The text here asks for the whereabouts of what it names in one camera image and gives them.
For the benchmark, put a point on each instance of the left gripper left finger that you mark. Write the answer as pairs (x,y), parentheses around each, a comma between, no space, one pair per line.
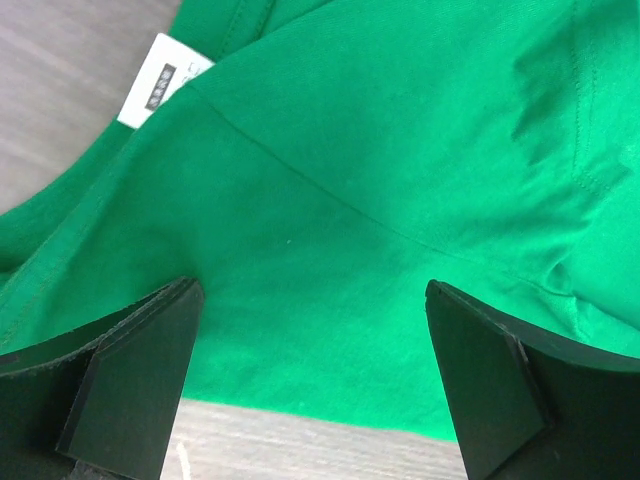
(100,401)

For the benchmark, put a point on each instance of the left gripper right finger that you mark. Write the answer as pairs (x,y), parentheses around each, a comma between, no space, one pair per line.
(527,403)

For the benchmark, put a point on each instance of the green t shirt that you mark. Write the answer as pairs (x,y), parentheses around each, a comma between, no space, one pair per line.
(335,158)

